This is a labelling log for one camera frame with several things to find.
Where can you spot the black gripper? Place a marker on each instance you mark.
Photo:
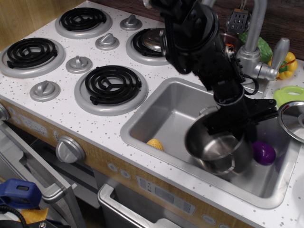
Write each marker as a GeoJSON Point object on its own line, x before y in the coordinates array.
{"type": "Point", "coordinates": [245, 114]}

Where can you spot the stainless steel pot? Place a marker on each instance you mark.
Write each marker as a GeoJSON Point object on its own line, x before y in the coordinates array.
{"type": "Point", "coordinates": [221, 154]}

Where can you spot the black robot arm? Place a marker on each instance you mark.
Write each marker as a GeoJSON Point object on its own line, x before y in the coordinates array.
{"type": "Point", "coordinates": [192, 44]}

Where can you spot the grey plastic sink basin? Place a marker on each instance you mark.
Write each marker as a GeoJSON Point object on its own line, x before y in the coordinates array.
{"type": "Point", "coordinates": [167, 114]}

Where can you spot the purple toy eggplant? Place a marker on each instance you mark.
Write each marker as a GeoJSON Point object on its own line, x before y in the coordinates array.
{"type": "Point", "coordinates": [263, 153]}

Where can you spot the steel lid at right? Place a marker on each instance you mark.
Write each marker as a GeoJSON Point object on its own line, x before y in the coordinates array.
{"type": "Point", "coordinates": [291, 119]}

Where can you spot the green plastic toy piece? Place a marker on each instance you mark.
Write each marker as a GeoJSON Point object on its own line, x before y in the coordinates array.
{"type": "Point", "coordinates": [288, 94]}

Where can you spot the silver toy faucet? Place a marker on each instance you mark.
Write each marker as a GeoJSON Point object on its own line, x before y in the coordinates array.
{"type": "Point", "coordinates": [249, 53]}

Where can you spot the yellow toy bell pepper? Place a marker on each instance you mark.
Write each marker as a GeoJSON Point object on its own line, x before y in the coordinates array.
{"type": "Point", "coordinates": [288, 67]}

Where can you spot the green toy vegetable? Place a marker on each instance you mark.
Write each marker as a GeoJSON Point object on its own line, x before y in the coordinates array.
{"type": "Point", "coordinates": [265, 50]}

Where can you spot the small steel pan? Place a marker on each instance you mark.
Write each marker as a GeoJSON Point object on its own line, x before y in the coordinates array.
{"type": "Point", "coordinates": [232, 39]}

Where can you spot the yellow toy corn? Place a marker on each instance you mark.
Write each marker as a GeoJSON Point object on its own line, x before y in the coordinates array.
{"type": "Point", "coordinates": [156, 144]}

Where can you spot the hanging metal spatula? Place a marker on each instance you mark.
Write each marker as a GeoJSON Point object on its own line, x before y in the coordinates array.
{"type": "Point", "coordinates": [239, 18]}

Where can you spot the steel lid on burner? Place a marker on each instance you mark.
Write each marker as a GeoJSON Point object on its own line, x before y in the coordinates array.
{"type": "Point", "coordinates": [151, 39]}

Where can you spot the back right black burner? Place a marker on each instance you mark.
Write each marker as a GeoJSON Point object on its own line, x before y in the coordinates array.
{"type": "Point", "coordinates": [141, 48]}

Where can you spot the black burner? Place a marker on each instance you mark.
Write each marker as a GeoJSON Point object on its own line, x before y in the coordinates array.
{"type": "Point", "coordinates": [80, 19]}
{"type": "Point", "coordinates": [141, 48]}
{"type": "Point", "coordinates": [112, 85]}
{"type": "Point", "coordinates": [31, 52]}

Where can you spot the front black burner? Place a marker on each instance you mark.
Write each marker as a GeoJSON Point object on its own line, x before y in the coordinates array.
{"type": "Point", "coordinates": [112, 85]}

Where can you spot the silver stove knob back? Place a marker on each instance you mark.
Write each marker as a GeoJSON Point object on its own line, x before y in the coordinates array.
{"type": "Point", "coordinates": [131, 23]}

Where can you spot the silver stove knob middle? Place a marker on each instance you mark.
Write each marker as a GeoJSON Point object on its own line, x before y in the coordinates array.
{"type": "Point", "coordinates": [107, 42]}

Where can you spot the silver oven dial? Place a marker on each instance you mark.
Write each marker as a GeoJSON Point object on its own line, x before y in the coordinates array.
{"type": "Point", "coordinates": [68, 150]}

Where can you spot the silver stove knob left-centre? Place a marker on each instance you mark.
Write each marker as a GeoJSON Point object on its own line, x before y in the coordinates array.
{"type": "Point", "coordinates": [78, 65]}

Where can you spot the back left black burner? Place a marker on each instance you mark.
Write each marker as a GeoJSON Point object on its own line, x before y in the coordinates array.
{"type": "Point", "coordinates": [80, 19]}

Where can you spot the silver stove knob front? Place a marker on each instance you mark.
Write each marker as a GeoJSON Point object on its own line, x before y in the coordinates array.
{"type": "Point", "coordinates": [44, 91]}

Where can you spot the yellow cloth piece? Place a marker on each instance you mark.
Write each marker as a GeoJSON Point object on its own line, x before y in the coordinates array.
{"type": "Point", "coordinates": [34, 215]}

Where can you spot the blue clamp tool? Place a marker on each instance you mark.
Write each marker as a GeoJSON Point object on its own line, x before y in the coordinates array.
{"type": "Point", "coordinates": [20, 194]}

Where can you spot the silver dial at left edge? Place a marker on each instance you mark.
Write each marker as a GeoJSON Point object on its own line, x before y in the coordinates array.
{"type": "Point", "coordinates": [4, 114]}

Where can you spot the silver dishwasher door handle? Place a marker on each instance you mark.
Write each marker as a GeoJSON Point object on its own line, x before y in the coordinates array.
{"type": "Point", "coordinates": [119, 216]}

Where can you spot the silver oven door handle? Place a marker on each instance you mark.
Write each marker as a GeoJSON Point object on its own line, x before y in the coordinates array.
{"type": "Point", "coordinates": [28, 165]}

